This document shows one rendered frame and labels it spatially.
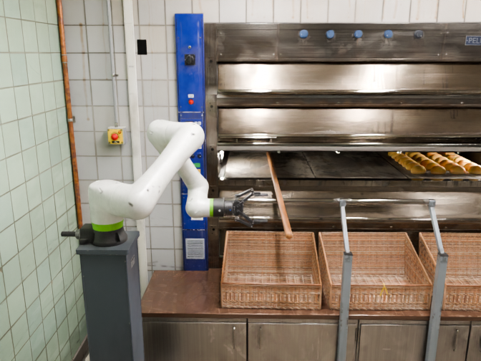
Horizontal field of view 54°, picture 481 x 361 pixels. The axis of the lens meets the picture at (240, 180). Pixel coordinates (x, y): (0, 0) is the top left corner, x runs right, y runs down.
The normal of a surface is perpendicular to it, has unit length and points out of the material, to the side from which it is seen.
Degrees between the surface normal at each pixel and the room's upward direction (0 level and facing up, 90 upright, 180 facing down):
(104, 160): 90
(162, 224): 90
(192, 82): 90
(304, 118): 70
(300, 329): 91
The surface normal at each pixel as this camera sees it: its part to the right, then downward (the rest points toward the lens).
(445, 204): -0.02, -0.08
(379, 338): -0.02, 0.27
